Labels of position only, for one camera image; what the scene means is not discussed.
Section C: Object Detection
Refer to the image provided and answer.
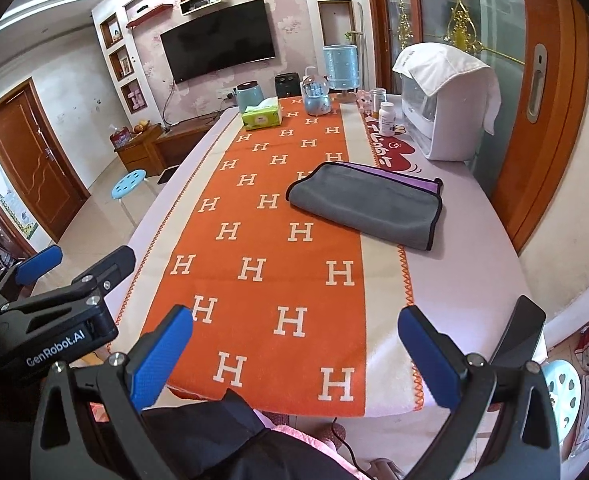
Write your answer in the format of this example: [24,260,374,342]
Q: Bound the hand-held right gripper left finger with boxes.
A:
[29,304,194,480]

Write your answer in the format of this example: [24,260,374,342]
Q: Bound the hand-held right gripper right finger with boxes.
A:
[397,304,563,480]

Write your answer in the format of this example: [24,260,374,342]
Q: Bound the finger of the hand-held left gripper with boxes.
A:
[0,246,136,334]
[0,244,63,307]

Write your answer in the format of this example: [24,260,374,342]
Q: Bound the grey towel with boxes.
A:
[286,162,448,252]

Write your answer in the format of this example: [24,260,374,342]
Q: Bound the purple towel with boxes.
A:
[347,162,444,196]

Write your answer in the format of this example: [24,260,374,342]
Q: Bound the light blue round stool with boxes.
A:
[111,169,160,229]

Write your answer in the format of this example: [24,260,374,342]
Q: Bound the dark clothing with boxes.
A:
[141,389,366,480]

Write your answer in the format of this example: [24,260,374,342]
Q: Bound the wooden television cabinet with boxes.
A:
[113,119,221,174]

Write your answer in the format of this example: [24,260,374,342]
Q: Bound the pale blue heart-hole stool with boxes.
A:
[541,359,583,457]

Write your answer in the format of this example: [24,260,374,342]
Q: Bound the pink cloth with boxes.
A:
[252,408,361,480]

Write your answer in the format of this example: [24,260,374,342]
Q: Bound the orange printed blanket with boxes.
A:
[107,95,428,418]

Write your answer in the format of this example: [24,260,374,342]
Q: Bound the green tissue box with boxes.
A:
[241,97,283,132]

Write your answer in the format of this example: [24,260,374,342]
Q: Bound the red cartoon printed mat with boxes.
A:
[357,105,438,182]

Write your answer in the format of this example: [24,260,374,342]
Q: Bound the teal electric kettle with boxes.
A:
[236,82,266,114]

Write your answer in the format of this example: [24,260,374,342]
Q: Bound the white countertop appliance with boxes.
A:
[399,67,493,162]

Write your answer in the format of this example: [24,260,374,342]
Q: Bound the white pill bottle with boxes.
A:
[378,102,398,137]

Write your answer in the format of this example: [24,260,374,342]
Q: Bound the black countertop appliance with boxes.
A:
[274,73,303,99]

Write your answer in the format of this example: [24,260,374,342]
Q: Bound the light blue bottle warmer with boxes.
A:
[300,74,333,116]

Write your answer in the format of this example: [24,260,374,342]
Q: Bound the wooden sliding door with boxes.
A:
[494,0,589,254]

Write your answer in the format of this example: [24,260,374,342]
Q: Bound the white cloth cover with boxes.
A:
[392,42,503,136]

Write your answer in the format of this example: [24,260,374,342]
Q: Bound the light blue cylindrical organiser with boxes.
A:
[323,44,360,104]

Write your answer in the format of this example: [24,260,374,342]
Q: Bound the black cable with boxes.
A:
[324,417,376,480]

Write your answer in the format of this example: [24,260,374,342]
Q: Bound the black wall television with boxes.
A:
[160,0,279,84]

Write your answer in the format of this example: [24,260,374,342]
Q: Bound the red wall shelf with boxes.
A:
[126,4,174,29]

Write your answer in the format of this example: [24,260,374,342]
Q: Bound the white box wall shelf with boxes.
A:
[178,0,224,16]

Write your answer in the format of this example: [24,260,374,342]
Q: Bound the silver door handle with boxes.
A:
[525,43,548,124]

